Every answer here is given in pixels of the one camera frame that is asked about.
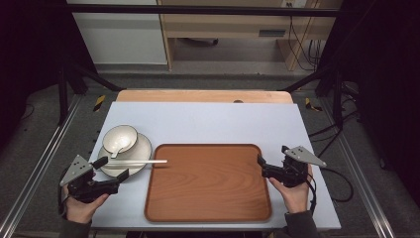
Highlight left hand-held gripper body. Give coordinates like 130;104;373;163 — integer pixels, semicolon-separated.
58;154;121;204

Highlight white ceramic bowl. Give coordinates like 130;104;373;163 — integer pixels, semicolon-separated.
102;124;139;156

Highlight black metal stand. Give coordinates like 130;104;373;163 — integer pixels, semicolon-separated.
56;56;125;126
278;63;345;131

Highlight person's right hand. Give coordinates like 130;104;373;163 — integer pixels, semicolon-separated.
267;164;315;214

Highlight black floor cables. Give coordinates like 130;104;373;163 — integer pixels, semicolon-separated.
307;82;361;159

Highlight brown wooden tray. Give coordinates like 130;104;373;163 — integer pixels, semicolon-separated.
144;143;273;223

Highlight white chopstick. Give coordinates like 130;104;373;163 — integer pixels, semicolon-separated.
106;161;166;166
106;159;168;164

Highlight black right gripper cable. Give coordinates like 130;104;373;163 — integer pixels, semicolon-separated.
305;167;355;215

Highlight person's left hand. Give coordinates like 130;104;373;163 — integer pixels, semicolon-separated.
61;184;110;225

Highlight black hanging cables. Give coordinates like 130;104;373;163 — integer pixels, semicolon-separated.
286;0;324;72

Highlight white ceramic spoon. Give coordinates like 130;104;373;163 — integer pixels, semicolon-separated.
110;137;131;160

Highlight white cabinet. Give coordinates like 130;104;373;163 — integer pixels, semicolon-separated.
66;0;168;65

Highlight black curtain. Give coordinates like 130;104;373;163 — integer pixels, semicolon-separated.
318;0;420;209
0;0;100;150

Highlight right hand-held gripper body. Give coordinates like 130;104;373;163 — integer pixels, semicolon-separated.
262;145;328;188

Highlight white ceramic plate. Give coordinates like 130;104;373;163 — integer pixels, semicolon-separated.
97;132;154;179

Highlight aluminium floor rail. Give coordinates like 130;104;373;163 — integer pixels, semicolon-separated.
0;94;84;238
317;98;397;238

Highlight dark object under desk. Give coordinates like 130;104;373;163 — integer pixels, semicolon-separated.
178;37;220;48

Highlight light wooden desk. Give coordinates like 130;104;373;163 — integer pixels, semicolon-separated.
156;0;344;72

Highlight black horizontal frame bar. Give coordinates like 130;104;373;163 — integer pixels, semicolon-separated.
64;4;342;18

